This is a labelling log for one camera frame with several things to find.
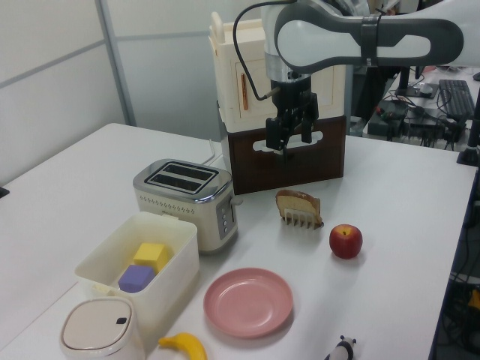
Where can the purple foam cube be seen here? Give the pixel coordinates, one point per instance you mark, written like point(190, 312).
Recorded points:
point(135, 279)

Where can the yellow foam cube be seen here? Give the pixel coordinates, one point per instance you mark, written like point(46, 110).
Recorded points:
point(149, 255)

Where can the white appliance on brown base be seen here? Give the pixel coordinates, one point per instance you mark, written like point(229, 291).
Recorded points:
point(262, 172)

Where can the black pole with base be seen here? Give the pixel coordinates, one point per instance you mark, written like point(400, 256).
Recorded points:
point(471, 148)

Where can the small panda figure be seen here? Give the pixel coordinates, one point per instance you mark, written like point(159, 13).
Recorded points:
point(343, 350)

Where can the red toy apple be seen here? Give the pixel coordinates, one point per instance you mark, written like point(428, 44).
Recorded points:
point(345, 242)

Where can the black computer keyboard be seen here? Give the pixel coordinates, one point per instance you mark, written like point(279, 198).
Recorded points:
point(455, 95)

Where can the pink plastic plate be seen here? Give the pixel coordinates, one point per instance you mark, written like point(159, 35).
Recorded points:
point(247, 303)

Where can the cream toy cabinet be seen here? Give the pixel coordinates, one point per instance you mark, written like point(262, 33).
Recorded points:
point(232, 75)

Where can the yellow toy banana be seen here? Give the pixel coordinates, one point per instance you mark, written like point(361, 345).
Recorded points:
point(189, 345)

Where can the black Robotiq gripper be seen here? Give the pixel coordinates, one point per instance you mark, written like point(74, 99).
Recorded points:
point(290, 93)

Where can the small white lidded bin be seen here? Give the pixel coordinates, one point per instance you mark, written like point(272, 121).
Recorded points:
point(97, 330)

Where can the white plastic storage box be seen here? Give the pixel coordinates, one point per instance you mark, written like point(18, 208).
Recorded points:
point(176, 270)

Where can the metal toast rack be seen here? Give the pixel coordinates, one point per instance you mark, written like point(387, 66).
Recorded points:
point(302, 222)

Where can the black monitor stand base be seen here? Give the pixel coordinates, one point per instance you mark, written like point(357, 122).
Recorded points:
point(416, 89)

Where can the brown bread slice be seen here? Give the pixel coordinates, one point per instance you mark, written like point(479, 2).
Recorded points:
point(296, 203)

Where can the cream chrome toaster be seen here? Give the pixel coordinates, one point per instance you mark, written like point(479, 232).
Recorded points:
point(180, 204)

